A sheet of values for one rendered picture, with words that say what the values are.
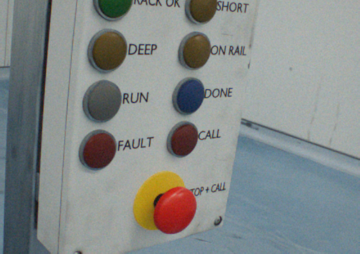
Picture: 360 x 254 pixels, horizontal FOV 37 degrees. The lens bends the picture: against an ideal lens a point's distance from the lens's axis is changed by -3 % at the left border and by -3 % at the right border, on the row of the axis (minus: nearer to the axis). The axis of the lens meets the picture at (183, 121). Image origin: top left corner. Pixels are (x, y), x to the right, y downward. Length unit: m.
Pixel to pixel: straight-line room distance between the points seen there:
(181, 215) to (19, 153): 0.15
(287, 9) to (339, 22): 0.38
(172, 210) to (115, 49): 0.13
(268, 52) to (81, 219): 3.37
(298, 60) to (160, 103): 3.22
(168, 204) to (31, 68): 0.15
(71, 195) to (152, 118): 0.09
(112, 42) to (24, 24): 0.10
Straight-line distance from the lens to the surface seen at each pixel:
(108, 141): 0.39
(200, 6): 0.41
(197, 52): 0.42
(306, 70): 3.59
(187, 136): 0.44
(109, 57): 0.37
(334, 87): 3.51
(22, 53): 0.45
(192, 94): 0.43
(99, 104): 0.38
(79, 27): 0.37
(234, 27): 0.45
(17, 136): 0.47
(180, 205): 0.43
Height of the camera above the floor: 1.05
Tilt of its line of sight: 15 degrees down
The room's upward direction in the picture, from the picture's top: 8 degrees clockwise
